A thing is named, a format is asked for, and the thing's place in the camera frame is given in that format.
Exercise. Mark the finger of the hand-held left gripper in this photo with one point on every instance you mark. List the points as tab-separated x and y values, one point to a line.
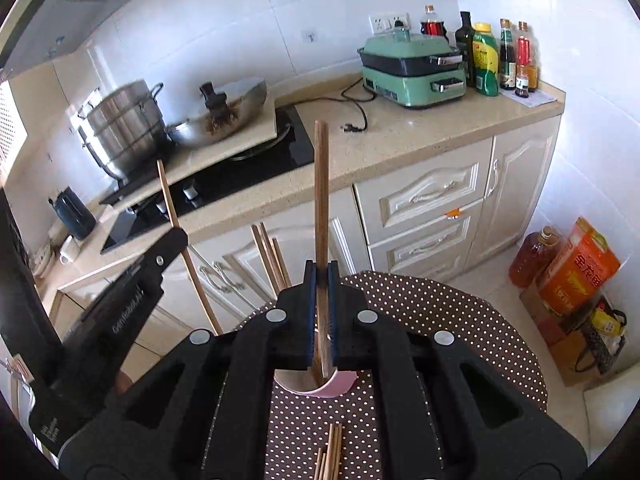
167	252

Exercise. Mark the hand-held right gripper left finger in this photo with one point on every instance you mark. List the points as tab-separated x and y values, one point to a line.
311	290

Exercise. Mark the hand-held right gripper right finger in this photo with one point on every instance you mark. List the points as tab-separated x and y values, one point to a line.
334	290

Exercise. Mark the slim brown chopstick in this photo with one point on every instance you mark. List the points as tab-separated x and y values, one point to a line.
270	250
262	250
321	185
200	295
282	260

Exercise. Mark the pink cup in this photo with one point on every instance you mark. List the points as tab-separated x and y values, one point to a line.
340	385

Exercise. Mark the bunch of wooden chopsticks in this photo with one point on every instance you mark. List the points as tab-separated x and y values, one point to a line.
334	450

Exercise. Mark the white mug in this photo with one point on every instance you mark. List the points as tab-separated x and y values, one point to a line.
70	250

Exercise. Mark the black appliance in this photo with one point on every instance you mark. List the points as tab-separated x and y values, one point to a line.
25	280

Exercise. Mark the ceramic bowl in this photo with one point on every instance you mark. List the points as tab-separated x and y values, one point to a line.
42	260

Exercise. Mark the cream cabinet drawer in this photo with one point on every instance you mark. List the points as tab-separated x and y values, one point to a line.
425	250
425	185

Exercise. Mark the dark blue kettle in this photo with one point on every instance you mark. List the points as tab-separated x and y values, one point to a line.
75	215

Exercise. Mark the steel steamer pot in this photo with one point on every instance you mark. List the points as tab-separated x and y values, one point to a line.
125	130

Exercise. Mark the black glass gas stove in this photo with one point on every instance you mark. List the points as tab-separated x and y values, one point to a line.
270	157

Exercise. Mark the small orange tag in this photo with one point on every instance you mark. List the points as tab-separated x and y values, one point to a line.
452	213

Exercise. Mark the steel wok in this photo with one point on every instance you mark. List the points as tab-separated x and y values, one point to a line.
240	105

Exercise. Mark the beige stone countertop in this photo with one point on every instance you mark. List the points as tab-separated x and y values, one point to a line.
400	130

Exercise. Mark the cooking oil bottle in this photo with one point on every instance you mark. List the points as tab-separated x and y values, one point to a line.
532	260

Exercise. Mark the cream base cabinet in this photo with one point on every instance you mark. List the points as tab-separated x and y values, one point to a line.
520	185

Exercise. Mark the green electric grill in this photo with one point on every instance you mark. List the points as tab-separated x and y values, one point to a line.
400	85

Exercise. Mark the cardboard box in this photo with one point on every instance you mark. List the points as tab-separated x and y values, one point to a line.
555	340

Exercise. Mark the orange rice bag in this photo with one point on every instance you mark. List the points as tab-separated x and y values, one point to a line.
580	270

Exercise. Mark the grey range hood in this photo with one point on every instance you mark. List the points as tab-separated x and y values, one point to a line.
50	25

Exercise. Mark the yellow green bottle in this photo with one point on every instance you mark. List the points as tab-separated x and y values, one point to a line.
486	65

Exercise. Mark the black mesh bag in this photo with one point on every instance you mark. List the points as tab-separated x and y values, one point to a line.
600	350

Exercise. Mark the dark olive oil bottle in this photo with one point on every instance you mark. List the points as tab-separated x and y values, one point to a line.
465	50

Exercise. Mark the small dark sauce bottle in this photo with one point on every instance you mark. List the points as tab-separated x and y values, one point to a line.
522	85

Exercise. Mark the cola bottle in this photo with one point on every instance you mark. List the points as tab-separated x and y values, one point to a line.
432	25

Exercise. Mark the white paper sheet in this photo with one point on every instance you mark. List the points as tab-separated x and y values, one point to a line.
542	97

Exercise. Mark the dark sauce bottle green label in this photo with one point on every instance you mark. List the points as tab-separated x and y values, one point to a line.
507	60

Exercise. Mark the sauce bottle red label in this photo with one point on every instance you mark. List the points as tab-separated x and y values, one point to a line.
525	47

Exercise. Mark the cream lattice wall cabinet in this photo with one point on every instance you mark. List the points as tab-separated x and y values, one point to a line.
12	135

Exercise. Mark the white wall socket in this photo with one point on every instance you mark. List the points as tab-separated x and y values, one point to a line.
400	21
380	23

